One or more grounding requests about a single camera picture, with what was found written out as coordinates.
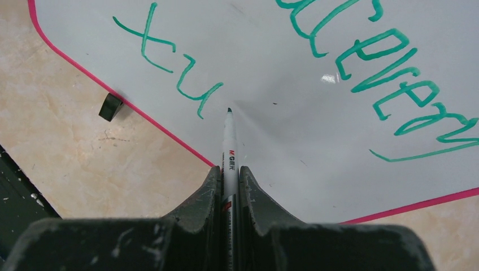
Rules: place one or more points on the pink framed whiteboard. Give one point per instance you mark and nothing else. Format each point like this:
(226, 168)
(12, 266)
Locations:
(344, 110)

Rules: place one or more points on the green whiteboard marker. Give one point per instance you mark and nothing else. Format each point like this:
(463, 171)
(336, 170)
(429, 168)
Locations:
(230, 175)

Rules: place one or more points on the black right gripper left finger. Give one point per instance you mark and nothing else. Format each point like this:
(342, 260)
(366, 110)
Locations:
(194, 239)

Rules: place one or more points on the black whiteboard foot clip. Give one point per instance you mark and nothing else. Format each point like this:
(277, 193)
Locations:
(110, 107)

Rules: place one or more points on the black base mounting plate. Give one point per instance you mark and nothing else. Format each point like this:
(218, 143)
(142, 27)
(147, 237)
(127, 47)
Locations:
(21, 204)

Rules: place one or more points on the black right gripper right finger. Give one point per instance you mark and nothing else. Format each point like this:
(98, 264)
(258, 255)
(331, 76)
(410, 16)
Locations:
(263, 218)

